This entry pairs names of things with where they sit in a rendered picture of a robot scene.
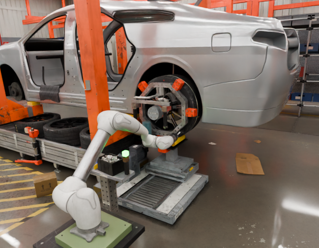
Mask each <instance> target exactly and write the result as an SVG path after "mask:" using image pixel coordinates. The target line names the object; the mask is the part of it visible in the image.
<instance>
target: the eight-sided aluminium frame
mask: <svg viewBox="0 0 319 248"><path fill-rule="evenodd" d="M172 85H173V83H161V82H152V83H150V84H149V85H148V86H147V88H146V89H145V90H144V91H143V93H142V94H141V95H140V96H147V95H148V94H149V93H150V92H151V90H152V89H153V88H154V87H164V88H169V89H170V90H171V91H172V92H173V93H174V95H175V96H176V97H177V98H178V99H179V100H180V102H181V117H182V122H181V123H180V124H179V125H178V126H177V127H176V128H175V129H174V130H173V131H165V130H158V129H156V128H155V126H154V125H153V124H152V123H151V130H152V134H154V135H155V134H156V135H160V136H168V135H170V134H173V133H174V134H176V133H178V132H179V131H180V130H181V129H182V128H183V127H184V126H185V125H186V124H187V123H188V117H186V116H185V109H187V108H188V100H187V98H186V97H185V96H184V95H183V94H182V93H181V91H180V90H178V91H176V90H175V89H174V88H173V87H172ZM139 112H140V115H139V116H140V119H141V121H142V122H144V121H150V120H149V119H148V118H147V117H146V114H145V104H143V103H141V107H139Z"/></svg>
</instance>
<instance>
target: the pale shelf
mask: <svg viewBox="0 0 319 248"><path fill-rule="evenodd" d="M91 173H92V174H95V175H98V176H101V177H104V178H108V179H111V180H114V181H117V182H121V183H123V182H124V181H126V180H128V179H129V178H130V177H132V176H133V175H135V171H132V170H129V173H130V175H128V176H126V175H125V173H124V171H123V172H121V173H119V174H117V175H115V176H110V175H108V174H106V173H103V172H101V171H99V170H98V168H97V169H95V170H94V168H93V169H92V171H91Z"/></svg>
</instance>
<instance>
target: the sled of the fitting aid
mask: <svg viewBox="0 0 319 248"><path fill-rule="evenodd" d="M198 169H199V163H196V162H193V163H192V164H191V165H190V166H189V167H188V168H187V169H186V170H184V171H183V172H182V173H180V172H176V171H172V170H168V169H164V168H159V167H155V166H151V165H150V164H148V165H147V166H146V167H145V172H146V173H149V174H153V175H156V176H160V177H164V178H168V179H171V180H175V181H179V182H183V183H186V182H187V181H188V180H189V179H190V178H191V176H192V175H193V174H194V173H195V172H196V171H197V170H198Z"/></svg>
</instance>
